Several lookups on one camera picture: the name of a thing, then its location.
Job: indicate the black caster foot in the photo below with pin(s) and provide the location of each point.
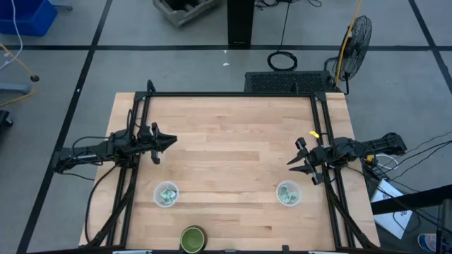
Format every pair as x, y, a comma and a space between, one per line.
4, 118

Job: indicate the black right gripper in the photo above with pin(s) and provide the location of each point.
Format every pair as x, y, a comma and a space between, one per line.
321, 155

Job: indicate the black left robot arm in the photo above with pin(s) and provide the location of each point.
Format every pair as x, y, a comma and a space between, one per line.
92, 153

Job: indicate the grey stand foot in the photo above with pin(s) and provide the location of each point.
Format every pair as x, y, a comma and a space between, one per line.
14, 88

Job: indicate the black vented box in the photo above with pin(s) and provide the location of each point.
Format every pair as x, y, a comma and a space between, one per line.
282, 82

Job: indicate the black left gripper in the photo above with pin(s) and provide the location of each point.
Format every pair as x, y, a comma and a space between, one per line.
146, 141

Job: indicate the black metal beam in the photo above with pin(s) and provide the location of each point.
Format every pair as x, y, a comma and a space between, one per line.
413, 201

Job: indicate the white printed paper sheet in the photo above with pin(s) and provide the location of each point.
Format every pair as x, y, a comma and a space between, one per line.
390, 223

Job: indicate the green round cup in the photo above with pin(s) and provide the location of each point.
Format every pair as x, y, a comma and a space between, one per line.
193, 240

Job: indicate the black floor fan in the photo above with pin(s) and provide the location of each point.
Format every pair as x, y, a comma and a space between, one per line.
357, 42

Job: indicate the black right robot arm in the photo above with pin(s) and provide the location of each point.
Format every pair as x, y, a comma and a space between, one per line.
370, 146

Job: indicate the blue plastic bin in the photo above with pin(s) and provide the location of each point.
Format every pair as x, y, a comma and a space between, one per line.
28, 17

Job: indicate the black aluminium table frame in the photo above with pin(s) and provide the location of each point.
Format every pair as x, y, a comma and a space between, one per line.
229, 94

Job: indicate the clear plastic cup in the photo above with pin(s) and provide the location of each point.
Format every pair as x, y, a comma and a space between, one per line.
156, 194
282, 202

